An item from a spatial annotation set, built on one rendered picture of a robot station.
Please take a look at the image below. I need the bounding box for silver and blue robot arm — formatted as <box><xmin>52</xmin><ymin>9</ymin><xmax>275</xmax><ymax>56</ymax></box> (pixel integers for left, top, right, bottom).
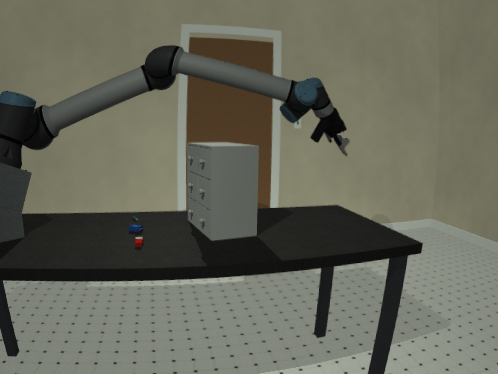
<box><xmin>0</xmin><ymin>45</ymin><xmax>334</xmax><ymax>169</ymax></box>

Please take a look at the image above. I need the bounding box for grey chest of drawers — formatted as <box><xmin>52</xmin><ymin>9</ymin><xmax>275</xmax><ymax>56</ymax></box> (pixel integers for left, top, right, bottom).
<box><xmin>187</xmin><ymin>142</ymin><xmax>259</xmax><ymax>241</ymax></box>

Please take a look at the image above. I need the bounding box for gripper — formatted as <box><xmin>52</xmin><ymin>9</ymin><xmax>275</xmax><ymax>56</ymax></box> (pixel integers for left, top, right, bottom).
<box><xmin>319</xmin><ymin>108</ymin><xmax>349</xmax><ymax>156</ymax></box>

